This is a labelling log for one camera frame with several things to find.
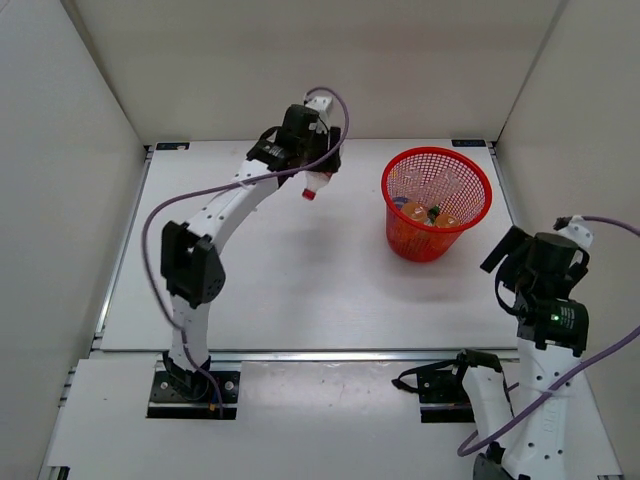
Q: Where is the orange juice bottle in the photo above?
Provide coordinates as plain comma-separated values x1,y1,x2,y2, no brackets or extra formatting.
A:
401,201,428,224
434,213,461,229

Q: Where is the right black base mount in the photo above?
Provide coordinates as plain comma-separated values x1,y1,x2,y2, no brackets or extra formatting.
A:
391,349,503,424

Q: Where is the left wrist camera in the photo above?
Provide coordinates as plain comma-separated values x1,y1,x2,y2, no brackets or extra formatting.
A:
303,93,333,119

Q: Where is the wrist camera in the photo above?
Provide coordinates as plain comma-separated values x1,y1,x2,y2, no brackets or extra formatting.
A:
553,215,594,250
303,93,333,119

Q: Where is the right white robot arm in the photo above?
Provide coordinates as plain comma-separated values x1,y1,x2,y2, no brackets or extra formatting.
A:
449,219,594,479

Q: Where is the green plastic bottle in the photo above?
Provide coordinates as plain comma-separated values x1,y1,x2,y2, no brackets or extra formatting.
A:
425,206,440,226

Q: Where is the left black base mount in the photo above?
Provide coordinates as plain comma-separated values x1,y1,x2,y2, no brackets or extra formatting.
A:
146,351,241,420

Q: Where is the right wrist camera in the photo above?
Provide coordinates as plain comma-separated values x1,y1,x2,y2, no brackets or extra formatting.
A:
553,215,594,250

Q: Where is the blue label plastic bottle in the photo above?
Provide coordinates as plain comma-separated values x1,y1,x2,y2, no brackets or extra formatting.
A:
392,196,409,210

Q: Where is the red mesh plastic bin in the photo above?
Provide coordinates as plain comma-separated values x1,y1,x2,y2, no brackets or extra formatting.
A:
381,146,493,263

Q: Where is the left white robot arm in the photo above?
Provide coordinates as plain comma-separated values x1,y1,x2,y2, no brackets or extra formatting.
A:
160,96,341,402

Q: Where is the red label clear bottle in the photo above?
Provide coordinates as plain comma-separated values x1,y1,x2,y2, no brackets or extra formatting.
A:
302,170,333,201

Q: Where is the large clear plastic bottle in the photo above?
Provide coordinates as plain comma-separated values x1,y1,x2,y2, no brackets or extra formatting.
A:
396,168,462,204

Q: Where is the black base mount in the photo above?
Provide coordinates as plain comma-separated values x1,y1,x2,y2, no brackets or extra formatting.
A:
146,351,241,420
391,349,503,424

